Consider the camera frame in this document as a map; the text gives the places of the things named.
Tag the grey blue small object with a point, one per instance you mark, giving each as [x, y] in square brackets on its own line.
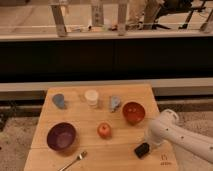
[115, 102]

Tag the red bowl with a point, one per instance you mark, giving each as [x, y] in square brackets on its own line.
[133, 112]

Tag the grey railing post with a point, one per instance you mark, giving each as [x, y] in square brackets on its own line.
[97, 13]
[121, 23]
[59, 21]

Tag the red apple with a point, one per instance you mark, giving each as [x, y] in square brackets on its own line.
[104, 130]

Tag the blue cup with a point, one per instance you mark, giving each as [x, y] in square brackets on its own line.
[58, 100]

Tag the grey railing post middle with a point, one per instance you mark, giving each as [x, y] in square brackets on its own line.
[97, 13]

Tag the grey railing post left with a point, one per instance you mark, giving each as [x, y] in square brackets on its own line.
[59, 21]

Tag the white cup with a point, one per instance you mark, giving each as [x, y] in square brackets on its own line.
[91, 97]

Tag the silver metal fork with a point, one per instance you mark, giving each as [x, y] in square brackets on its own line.
[78, 158]

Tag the person in beige trousers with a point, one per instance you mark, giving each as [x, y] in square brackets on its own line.
[146, 9]

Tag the grey railing post right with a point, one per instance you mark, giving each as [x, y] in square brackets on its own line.
[121, 23]

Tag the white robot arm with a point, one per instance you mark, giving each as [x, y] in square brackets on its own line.
[165, 127]

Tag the purple bowl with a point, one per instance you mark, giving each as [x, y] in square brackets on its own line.
[61, 136]

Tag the black office chair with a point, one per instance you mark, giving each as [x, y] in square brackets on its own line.
[178, 6]

